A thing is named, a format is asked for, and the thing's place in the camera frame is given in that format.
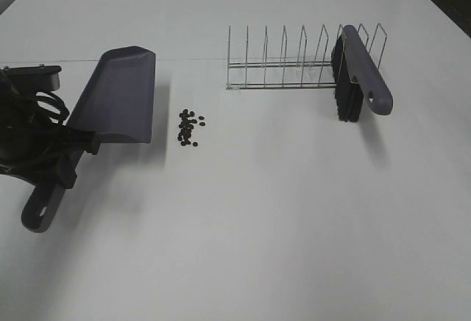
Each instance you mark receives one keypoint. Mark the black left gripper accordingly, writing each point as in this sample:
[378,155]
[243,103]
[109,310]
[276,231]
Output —
[35,156]

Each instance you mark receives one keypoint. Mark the grey plastic dustpan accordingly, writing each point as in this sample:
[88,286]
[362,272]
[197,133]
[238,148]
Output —
[117,104]

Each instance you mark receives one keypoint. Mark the pile of coffee beans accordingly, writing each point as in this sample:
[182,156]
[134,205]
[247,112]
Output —
[189,120]

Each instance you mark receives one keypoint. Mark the grey hand brush black bristles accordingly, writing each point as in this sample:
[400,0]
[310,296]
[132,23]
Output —
[357,78]

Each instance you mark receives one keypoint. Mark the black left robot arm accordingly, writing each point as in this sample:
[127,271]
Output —
[33,110]

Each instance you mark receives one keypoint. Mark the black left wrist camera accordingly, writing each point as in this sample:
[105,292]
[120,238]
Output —
[44,78]

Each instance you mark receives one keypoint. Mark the metal wire dish rack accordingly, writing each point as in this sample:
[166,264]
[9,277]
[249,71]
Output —
[302,62]

